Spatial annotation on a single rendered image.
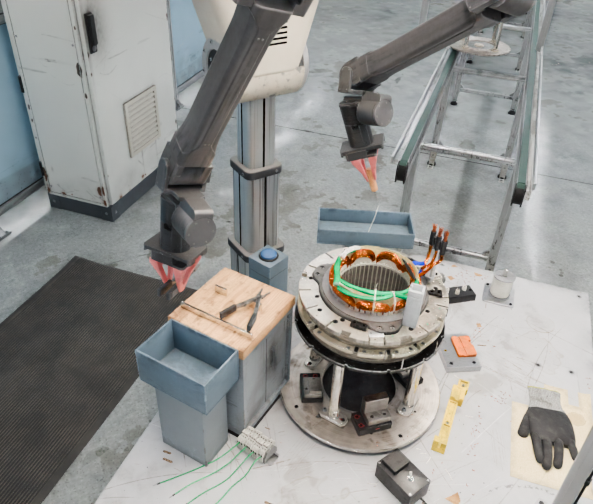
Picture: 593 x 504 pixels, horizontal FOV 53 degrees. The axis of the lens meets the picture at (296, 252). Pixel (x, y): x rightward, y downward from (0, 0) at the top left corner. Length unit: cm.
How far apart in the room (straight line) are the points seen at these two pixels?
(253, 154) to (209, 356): 54
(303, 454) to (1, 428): 147
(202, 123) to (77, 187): 266
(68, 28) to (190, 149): 222
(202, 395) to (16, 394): 160
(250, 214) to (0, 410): 144
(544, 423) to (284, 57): 103
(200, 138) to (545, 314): 122
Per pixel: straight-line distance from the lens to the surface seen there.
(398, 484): 129
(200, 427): 125
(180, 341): 127
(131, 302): 294
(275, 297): 128
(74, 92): 326
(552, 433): 151
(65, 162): 352
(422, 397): 148
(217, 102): 91
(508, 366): 165
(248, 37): 84
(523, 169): 267
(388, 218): 161
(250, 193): 155
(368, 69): 132
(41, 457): 243
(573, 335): 182
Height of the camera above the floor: 190
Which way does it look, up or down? 36 degrees down
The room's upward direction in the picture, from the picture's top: 3 degrees clockwise
